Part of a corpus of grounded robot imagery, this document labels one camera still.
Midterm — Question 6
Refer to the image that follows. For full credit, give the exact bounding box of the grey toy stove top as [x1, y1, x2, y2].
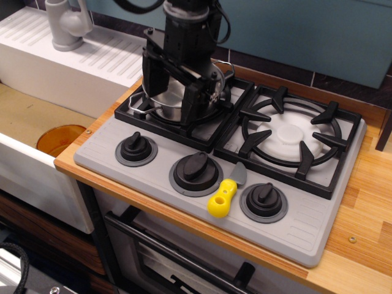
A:
[72, 78, 368, 266]

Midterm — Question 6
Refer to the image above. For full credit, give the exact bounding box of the white toy sink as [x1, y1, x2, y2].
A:
[1, 7, 145, 234]

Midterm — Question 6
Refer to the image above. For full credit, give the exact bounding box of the black burner grate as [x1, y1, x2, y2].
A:
[115, 77, 255, 152]
[214, 85, 363, 199]

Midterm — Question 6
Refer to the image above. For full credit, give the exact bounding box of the black cable bottom left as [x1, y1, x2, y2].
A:
[0, 241, 31, 294]

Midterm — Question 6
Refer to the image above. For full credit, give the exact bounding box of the stainless steel pot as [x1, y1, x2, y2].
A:
[127, 60, 235, 123]

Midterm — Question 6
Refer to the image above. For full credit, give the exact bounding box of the white burner cap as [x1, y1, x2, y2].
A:
[257, 111, 323, 162]

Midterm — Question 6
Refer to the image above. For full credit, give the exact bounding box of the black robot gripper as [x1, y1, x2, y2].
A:
[142, 12, 222, 126]

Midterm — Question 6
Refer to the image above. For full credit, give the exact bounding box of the black left stove knob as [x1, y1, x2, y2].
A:
[115, 132, 158, 167]

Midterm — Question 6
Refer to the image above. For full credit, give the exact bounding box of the oven door with black handle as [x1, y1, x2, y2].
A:
[104, 211, 254, 293]

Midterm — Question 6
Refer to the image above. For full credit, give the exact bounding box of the teal box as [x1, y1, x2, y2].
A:
[221, 1, 391, 88]

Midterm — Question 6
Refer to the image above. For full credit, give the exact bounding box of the black middle stove knob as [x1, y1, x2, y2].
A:
[169, 151, 223, 197]

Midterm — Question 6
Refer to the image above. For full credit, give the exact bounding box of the black stove knob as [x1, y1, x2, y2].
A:
[115, 132, 158, 167]
[169, 151, 223, 197]
[239, 183, 288, 224]

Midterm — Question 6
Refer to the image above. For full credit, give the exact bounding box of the black left burner grate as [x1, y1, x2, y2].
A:
[115, 77, 255, 152]

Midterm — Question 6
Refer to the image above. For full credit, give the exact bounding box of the black right stove knob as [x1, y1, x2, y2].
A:
[239, 183, 288, 224]

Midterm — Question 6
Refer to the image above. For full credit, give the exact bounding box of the yellow handled toy knife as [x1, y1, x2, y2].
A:
[206, 162, 247, 218]

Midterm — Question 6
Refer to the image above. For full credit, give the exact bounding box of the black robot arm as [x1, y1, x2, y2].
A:
[143, 1, 225, 126]

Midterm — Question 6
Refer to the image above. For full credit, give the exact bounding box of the grey toy faucet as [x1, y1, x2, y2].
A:
[45, 0, 93, 51]

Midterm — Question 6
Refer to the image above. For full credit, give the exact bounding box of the black right burner grate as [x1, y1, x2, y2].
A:
[214, 85, 363, 199]

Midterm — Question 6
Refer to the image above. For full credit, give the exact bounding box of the black braided cable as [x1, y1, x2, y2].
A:
[115, 0, 165, 15]

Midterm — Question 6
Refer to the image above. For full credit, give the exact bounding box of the orange plastic bowl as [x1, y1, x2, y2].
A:
[36, 124, 86, 157]

